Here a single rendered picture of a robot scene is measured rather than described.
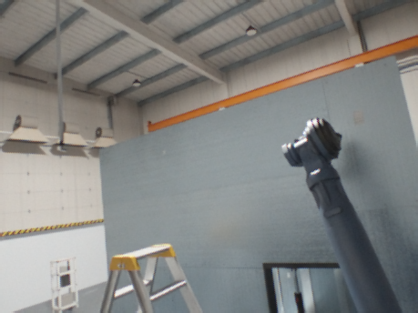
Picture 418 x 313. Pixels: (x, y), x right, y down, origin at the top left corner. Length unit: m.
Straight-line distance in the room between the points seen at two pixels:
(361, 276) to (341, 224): 0.17
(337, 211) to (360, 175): 0.75
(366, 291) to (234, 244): 1.22
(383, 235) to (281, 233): 0.57
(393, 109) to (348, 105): 0.23
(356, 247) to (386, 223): 0.76
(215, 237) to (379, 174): 1.15
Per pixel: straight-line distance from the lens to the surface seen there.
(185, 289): 1.98
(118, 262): 1.82
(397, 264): 1.88
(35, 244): 11.88
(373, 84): 1.90
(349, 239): 1.10
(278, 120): 1.99
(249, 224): 2.08
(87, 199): 12.63
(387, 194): 1.83
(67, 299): 10.38
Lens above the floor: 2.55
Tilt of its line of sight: 9 degrees up
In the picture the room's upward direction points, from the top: 7 degrees counter-clockwise
